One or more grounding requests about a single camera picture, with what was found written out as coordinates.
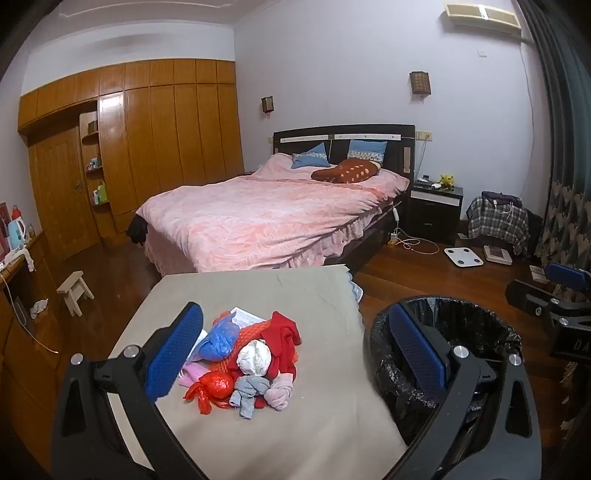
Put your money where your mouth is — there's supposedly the blue and white kettle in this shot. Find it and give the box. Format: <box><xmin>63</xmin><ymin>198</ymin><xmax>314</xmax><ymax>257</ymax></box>
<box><xmin>7</xmin><ymin>219</ymin><xmax>28</xmax><ymax>250</ymax></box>

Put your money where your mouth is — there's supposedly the trash bin with black bag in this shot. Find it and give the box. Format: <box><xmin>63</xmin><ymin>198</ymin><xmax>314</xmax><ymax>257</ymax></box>
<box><xmin>365</xmin><ymin>296</ymin><xmax>525</xmax><ymax>446</ymax></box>

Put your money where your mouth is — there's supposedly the dark wooden bed frame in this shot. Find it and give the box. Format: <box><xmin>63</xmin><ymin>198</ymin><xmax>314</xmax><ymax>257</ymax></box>
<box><xmin>272</xmin><ymin>124</ymin><xmax>416</xmax><ymax>278</ymax></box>

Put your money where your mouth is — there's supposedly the blue pillow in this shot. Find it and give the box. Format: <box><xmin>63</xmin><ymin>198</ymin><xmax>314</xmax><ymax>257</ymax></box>
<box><xmin>347</xmin><ymin>139</ymin><xmax>387</xmax><ymax>162</ymax></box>
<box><xmin>292</xmin><ymin>143</ymin><xmax>331</xmax><ymax>169</ymax></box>

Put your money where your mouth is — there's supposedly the black cloth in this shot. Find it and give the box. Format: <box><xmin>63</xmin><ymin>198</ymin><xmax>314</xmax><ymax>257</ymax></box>
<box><xmin>127</xmin><ymin>213</ymin><xmax>148</xmax><ymax>244</ymax></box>

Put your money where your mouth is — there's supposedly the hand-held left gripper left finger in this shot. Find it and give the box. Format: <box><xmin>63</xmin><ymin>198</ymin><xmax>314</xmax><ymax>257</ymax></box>
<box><xmin>51</xmin><ymin>302</ymin><xmax>206</xmax><ymax>480</ymax></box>

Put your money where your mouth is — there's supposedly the patterned dark curtain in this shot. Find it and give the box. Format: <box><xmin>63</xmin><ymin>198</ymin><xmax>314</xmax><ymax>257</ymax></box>
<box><xmin>517</xmin><ymin>0</ymin><xmax>591</xmax><ymax>421</ymax></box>

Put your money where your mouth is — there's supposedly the white power cable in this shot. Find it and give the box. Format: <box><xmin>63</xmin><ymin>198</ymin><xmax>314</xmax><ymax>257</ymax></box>
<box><xmin>397</xmin><ymin>233</ymin><xmax>441</xmax><ymax>256</ymax></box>

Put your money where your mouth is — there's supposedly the bed with pink cover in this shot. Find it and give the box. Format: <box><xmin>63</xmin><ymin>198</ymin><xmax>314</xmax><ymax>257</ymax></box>
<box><xmin>136</xmin><ymin>154</ymin><xmax>411</xmax><ymax>273</ymax></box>

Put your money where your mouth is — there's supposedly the red plastic bag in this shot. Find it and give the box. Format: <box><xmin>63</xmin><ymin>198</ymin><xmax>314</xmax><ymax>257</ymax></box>
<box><xmin>184</xmin><ymin>371</ymin><xmax>236</xmax><ymax>415</ymax></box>

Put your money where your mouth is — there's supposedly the orange foam net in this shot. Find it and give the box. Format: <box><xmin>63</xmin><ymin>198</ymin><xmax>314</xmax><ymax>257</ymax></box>
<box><xmin>208</xmin><ymin>319</ymin><xmax>278</xmax><ymax>384</ymax></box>

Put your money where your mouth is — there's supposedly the white air conditioner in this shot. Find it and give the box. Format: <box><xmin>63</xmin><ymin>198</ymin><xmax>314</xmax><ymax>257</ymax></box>
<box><xmin>444</xmin><ymin>4</ymin><xmax>522</xmax><ymax>40</ymax></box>

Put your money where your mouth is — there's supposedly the pink sock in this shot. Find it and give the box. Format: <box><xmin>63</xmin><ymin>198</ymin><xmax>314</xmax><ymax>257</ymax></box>
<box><xmin>265</xmin><ymin>373</ymin><xmax>294</xmax><ymax>411</ymax></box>

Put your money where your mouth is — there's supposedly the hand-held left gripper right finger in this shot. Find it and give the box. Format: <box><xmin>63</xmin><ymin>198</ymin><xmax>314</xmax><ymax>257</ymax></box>
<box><xmin>387</xmin><ymin>302</ymin><xmax>543</xmax><ymax>480</ymax></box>

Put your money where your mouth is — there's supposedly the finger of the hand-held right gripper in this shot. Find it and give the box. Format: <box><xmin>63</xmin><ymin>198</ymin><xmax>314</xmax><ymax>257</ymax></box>
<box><xmin>505</xmin><ymin>279</ymin><xmax>563</xmax><ymax>320</ymax></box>
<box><xmin>546</xmin><ymin>262</ymin><xmax>591</xmax><ymax>293</ymax></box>

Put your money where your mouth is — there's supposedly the pink face mask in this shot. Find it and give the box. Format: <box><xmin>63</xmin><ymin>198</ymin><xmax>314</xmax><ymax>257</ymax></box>
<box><xmin>178</xmin><ymin>360</ymin><xmax>211</xmax><ymax>387</ymax></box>

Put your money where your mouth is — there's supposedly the grey sock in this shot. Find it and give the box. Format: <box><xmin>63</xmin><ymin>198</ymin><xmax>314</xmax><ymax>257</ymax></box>
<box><xmin>229</xmin><ymin>375</ymin><xmax>273</xmax><ymax>420</ymax></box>

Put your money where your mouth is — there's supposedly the wooden desk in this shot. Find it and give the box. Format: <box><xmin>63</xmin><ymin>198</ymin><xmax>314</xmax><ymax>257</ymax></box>
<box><xmin>0</xmin><ymin>231</ymin><xmax>65</xmax><ymax>472</ymax></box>

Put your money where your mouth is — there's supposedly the black nightstand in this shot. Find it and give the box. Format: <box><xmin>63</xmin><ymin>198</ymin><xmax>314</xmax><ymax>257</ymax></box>
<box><xmin>409</xmin><ymin>179</ymin><xmax>464</xmax><ymax>245</ymax></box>

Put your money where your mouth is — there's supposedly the blue quilted cloth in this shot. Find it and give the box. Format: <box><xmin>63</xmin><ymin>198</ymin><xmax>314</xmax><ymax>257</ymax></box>
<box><xmin>346</xmin><ymin>272</ymin><xmax>365</xmax><ymax>305</ymax></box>

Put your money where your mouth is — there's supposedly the red picture frame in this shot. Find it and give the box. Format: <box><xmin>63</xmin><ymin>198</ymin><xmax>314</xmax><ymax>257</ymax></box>
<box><xmin>0</xmin><ymin>202</ymin><xmax>11</xmax><ymax>259</ymax></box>

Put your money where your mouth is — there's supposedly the red cloth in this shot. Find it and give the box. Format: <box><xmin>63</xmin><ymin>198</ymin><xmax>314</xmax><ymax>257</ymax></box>
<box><xmin>256</xmin><ymin>311</ymin><xmax>303</xmax><ymax>409</ymax></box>

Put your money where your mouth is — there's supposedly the blue plastic bag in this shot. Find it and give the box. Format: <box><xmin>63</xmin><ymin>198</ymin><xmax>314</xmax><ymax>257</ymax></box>
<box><xmin>198</xmin><ymin>314</ymin><xmax>243</xmax><ymax>361</ymax></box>

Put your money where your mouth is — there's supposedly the large brown wall lamp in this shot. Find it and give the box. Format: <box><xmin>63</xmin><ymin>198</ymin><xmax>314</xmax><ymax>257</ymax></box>
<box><xmin>409</xmin><ymin>71</ymin><xmax>431</xmax><ymax>97</ymax></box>

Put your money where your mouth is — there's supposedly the dark red dotted pillow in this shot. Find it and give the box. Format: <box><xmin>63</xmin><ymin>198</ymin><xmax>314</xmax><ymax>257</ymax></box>
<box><xmin>311</xmin><ymin>159</ymin><xmax>380</xmax><ymax>184</ymax></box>

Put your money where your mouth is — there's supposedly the wooden wardrobe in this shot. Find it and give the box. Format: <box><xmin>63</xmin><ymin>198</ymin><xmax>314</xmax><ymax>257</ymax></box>
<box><xmin>17</xmin><ymin>58</ymin><xmax>245</xmax><ymax>252</ymax></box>

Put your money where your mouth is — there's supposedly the scale with brown top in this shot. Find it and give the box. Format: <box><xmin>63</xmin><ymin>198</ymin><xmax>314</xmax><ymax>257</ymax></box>
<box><xmin>482</xmin><ymin>244</ymin><xmax>514</xmax><ymax>265</ymax></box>

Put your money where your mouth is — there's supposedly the white bathroom scale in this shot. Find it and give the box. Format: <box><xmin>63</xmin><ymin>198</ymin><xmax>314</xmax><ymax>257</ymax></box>
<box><xmin>444</xmin><ymin>247</ymin><xmax>484</xmax><ymax>268</ymax></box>

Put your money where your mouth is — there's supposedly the dark jacket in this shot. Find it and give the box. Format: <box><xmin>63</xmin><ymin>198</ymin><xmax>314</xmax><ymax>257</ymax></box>
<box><xmin>481</xmin><ymin>191</ymin><xmax>523</xmax><ymax>208</ymax></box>

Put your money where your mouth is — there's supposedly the small white stool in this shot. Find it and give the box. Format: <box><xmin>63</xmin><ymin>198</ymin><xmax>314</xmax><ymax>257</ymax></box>
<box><xmin>56</xmin><ymin>271</ymin><xmax>94</xmax><ymax>317</ymax></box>

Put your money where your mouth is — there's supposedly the plaid cloth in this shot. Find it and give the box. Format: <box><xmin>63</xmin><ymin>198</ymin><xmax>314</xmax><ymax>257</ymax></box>
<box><xmin>466</xmin><ymin>195</ymin><xmax>531</xmax><ymax>257</ymax></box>

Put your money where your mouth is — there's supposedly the white paper ball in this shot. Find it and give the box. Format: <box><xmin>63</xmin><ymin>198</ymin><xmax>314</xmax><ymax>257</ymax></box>
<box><xmin>236</xmin><ymin>339</ymin><xmax>273</xmax><ymax>378</ymax></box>

